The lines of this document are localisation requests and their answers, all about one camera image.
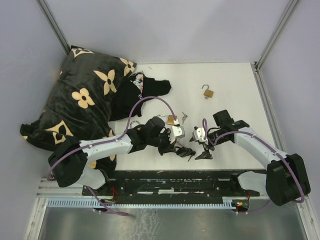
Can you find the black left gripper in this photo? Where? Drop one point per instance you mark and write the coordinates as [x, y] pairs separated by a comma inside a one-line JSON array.
[[169, 147]]

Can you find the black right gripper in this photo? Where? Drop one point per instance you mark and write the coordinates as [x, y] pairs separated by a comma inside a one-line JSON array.
[[204, 155]]

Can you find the black padlock with keys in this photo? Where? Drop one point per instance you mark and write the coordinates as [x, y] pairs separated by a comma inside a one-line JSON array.
[[185, 152]]

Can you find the medium brass padlock long shackle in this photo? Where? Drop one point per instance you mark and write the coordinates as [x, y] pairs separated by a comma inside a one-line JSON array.
[[169, 119]]

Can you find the large brass padlock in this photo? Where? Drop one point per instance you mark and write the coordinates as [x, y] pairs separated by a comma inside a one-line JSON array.
[[134, 123]]

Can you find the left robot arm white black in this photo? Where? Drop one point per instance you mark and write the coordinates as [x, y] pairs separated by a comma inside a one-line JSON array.
[[69, 163]]

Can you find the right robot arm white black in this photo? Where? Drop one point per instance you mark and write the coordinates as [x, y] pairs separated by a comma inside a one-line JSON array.
[[285, 179]]

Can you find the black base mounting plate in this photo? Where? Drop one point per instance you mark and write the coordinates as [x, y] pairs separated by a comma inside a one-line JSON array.
[[174, 186]]

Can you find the brass padlock far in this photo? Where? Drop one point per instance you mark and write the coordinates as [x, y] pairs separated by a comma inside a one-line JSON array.
[[207, 92]]

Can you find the black printed garment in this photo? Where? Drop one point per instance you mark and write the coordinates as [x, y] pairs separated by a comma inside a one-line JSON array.
[[135, 88]]

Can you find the black floral pillow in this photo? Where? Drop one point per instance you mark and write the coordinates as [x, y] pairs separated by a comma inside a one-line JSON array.
[[80, 103]]

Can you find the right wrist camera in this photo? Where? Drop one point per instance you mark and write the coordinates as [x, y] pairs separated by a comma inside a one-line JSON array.
[[196, 133]]

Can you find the right aluminium corner post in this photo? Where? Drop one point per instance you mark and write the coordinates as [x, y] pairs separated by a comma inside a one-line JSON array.
[[285, 17]]

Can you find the aluminium corner post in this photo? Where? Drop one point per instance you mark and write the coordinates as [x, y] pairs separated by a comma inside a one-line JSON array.
[[285, 17], [45, 8]]

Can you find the left aluminium corner post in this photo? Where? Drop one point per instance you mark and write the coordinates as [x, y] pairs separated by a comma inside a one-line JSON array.
[[45, 8]]

